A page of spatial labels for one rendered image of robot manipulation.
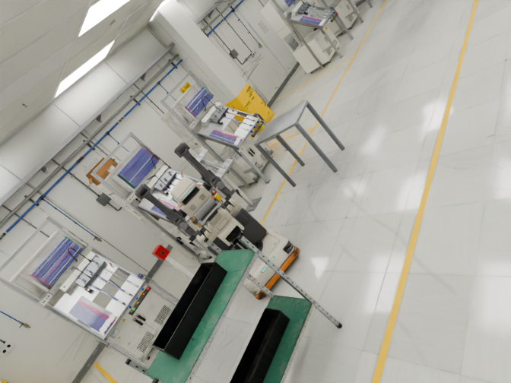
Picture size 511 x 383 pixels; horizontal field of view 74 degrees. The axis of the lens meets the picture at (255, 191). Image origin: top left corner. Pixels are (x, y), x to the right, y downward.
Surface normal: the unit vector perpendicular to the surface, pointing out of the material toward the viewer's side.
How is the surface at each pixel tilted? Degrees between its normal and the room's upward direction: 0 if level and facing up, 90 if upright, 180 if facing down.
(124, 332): 90
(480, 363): 0
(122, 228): 90
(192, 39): 90
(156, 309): 90
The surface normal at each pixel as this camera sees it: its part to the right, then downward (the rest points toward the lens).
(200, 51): 0.61, -0.16
